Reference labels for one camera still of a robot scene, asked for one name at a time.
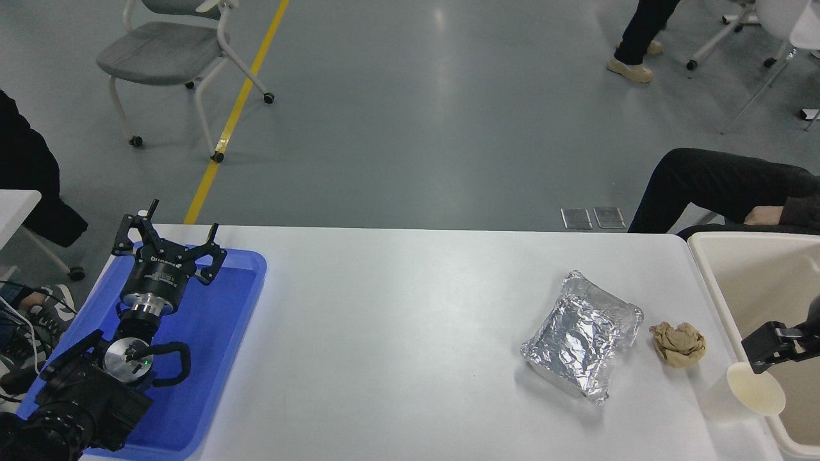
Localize crumpled tan paper ball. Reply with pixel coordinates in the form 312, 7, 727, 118
649, 321, 707, 369

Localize seated person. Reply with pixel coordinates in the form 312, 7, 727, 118
628, 147, 820, 241

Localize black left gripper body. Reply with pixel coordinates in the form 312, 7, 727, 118
123, 241, 201, 300

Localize grey white sneaker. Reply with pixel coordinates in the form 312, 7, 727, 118
18, 284, 79, 352

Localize person's hand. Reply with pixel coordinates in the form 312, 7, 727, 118
743, 206, 791, 227

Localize standing person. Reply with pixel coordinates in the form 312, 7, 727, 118
605, 0, 682, 84

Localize white folding table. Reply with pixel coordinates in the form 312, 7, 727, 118
720, 0, 820, 135

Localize white paper cup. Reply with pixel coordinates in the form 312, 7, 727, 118
705, 361, 787, 422

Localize metal floor plate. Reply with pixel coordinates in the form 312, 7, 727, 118
593, 206, 627, 230
561, 207, 594, 231

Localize grey wheeled chair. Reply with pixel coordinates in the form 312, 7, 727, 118
96, 0, 276, 163

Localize large pale bin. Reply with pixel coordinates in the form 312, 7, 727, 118
687, 230, 820, 460

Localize white wheeled chair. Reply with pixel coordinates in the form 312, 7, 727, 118
685, 0, 800, 71

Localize blue plastic tray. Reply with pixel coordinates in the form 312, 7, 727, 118
16, 247, 267, 460

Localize crumpled silver foil tray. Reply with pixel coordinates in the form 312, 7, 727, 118
520, 270, 644, 405

